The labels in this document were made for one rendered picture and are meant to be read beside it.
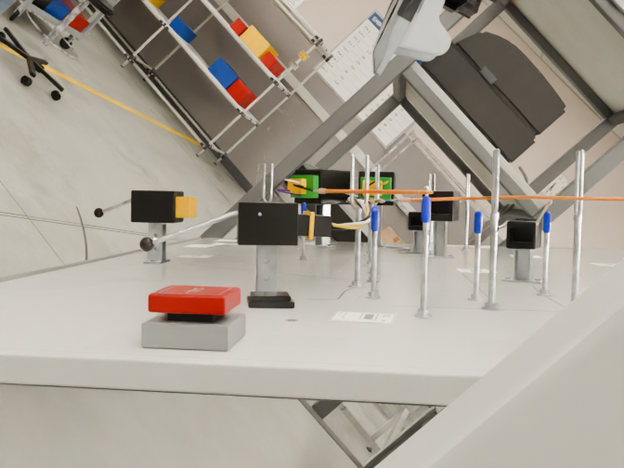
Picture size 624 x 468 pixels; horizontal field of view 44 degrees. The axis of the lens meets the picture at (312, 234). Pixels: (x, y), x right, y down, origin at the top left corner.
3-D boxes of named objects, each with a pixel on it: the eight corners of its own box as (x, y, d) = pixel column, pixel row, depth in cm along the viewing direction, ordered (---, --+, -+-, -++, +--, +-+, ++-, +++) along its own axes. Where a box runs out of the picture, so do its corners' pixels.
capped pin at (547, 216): (539, 296, 78) (543, 211, 77) (534, 293, 79) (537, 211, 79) (554, 296, 78) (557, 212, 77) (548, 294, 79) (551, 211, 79)
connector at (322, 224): (278, 232, 75) (279, 212, 75) (326, 235, 76) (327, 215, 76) (283, 234, 72) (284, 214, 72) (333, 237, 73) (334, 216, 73)
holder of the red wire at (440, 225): (463, 253, 133) (465, 191, 133) (451, 259, 121) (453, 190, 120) (435, 253, 135) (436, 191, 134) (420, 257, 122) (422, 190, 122)
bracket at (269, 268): (252, 292, 76) (253, 241, 75) (276, 292, 76) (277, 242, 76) (253, 299, 71) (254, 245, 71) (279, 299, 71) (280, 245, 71)
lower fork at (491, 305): (502, 311, 67) (508, 148, 66) (482, 310, 67) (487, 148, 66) (500, 307, 69) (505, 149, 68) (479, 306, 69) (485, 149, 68)
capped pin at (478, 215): (480, 302, 72) (483, 211, 72) (465, 300, 73) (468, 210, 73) (486, 300, 74) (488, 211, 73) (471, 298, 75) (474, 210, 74)
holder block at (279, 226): (236, 241, 75) (237, 201, 75) (292, 242, 76) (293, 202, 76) (238, 244, 71) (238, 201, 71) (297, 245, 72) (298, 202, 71)
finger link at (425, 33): (430, 93, 69) (474, 1, 69) (372, 62, 68) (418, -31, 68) (421, 97, 72) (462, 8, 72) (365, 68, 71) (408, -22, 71)
